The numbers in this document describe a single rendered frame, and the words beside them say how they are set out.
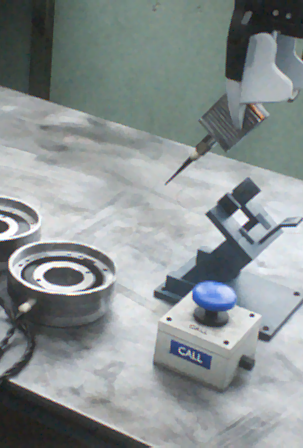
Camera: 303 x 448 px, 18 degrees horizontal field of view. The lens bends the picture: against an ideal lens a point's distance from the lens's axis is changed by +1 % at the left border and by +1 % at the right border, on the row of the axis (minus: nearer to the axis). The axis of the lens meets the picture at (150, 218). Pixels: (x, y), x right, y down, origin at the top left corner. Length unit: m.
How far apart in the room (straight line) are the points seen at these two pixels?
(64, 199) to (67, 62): 1.71
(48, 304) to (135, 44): 1.87
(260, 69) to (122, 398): 0.31
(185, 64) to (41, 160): 1.43
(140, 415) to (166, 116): 1.95
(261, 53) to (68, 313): 0.29
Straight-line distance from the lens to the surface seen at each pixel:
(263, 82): 0.85
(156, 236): 1.07
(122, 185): 1.19
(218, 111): 0.90
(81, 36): 2.78
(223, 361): 0.82
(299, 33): 0.83
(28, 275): 0.91
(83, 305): 0.87
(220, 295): 0.83
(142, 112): 2.73
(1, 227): 1.02
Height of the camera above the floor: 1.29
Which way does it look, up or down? 26 degrees down
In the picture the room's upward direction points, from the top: 7 degrees clockwise
